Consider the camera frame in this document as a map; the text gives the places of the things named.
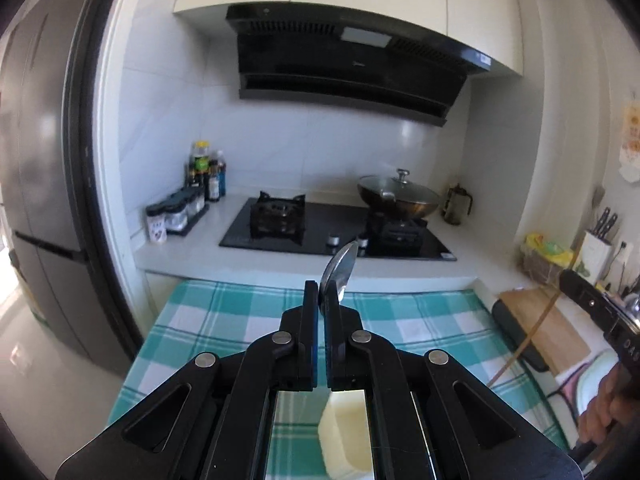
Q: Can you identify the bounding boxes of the glass wok lid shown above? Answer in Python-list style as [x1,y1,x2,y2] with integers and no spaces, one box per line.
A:
[358,169,440,202]

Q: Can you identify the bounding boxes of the grey refrigerator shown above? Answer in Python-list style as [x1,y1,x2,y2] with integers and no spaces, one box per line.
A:
[0,0,146,376]

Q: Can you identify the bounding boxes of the cream ribbed utensil holder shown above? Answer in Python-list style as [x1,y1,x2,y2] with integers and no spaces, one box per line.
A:
[318,390,371,480]

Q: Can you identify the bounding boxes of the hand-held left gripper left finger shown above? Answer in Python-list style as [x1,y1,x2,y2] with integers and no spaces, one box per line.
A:
[55,280,321,480]

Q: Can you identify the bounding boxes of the yellow cap oil bottle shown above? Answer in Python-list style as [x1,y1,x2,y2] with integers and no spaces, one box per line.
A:
[191,141,211,187]

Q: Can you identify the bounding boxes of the paper wall decoration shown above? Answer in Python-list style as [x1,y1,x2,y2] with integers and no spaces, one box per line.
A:
[620,102,640,183]

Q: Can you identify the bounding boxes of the wooden chopstick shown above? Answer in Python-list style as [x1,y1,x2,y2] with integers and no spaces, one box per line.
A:
[487,282,561,389]

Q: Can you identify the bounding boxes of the black range hood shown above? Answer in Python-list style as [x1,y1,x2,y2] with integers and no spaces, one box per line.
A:
[226,4,496,127]

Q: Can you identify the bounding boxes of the yellow green snack bags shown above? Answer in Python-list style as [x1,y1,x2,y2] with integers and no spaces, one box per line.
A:
[522,232,575,281]

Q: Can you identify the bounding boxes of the wooden cutting board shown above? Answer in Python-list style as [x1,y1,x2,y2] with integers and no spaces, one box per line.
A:
[500,287,591,373]

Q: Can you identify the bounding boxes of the dark wok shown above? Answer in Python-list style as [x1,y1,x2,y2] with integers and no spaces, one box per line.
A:
[357,180,441,221]

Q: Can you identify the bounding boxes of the black handled knives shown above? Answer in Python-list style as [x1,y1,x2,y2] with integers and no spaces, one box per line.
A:
[592,207,619,241]

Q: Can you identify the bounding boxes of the person's right hand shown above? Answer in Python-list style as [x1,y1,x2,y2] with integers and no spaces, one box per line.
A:
[577,360,633,446]

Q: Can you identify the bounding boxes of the white label spice jar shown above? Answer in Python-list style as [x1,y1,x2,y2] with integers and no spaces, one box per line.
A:
[146,205,167,245]

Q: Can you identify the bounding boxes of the teal checkered tablecloth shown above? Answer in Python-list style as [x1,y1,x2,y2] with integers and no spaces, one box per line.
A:
[107,280,571,480]

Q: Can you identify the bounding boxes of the black spice jar rack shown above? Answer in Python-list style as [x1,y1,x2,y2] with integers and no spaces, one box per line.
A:
[150,187,208,237]

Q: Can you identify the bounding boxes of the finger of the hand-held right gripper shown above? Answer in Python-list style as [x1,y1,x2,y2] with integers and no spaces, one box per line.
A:
[560,270,627,337]

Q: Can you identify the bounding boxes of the white knife block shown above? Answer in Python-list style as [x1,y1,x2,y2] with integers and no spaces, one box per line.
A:
[575,230,618,286]

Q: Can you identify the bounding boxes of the black gas stove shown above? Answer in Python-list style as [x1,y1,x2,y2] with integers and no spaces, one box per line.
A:
[219,191,457,262]

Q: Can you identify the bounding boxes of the metal spoon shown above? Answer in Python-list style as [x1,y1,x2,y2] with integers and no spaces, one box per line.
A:
[320,241,359,307]

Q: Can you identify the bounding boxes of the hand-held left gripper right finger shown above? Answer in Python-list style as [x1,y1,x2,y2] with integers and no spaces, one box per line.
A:
[324,302,583,480]

